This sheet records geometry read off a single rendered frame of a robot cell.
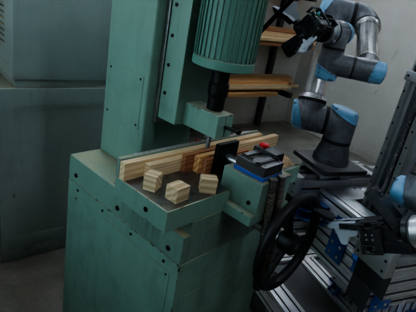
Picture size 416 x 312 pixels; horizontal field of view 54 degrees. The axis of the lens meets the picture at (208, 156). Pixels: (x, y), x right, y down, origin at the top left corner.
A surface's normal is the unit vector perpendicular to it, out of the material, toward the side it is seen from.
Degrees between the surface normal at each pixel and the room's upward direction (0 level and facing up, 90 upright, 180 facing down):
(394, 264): 90
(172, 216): 90
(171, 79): 90
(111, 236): 90
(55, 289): 0
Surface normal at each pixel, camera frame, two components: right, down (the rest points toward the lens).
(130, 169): 0.71, 0.38
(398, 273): 0.38, 0.41
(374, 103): -0.78, 0.11
